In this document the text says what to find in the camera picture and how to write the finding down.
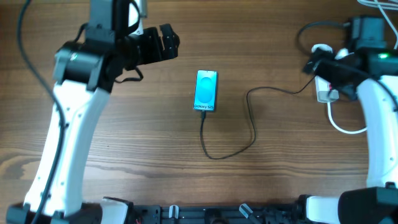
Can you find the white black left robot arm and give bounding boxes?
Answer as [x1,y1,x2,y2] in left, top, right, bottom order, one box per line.
[6,1,180,223]

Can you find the white power strip cord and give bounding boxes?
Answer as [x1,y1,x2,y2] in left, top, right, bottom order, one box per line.
[326,0,398,135]

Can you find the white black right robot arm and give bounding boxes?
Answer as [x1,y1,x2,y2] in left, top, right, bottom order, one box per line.
[295,16,397,223]

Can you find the black charging cable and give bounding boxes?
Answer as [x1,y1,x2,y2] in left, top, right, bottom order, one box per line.
[199,74,318,161]

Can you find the white cables top right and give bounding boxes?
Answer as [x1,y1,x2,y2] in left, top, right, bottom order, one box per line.
[356,0,398,11]

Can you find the white power strip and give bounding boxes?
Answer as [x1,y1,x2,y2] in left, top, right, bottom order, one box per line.
[312,44,340,103]

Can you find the blue screen smartphone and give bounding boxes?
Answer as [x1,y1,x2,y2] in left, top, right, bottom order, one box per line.
[193,70,218,112]

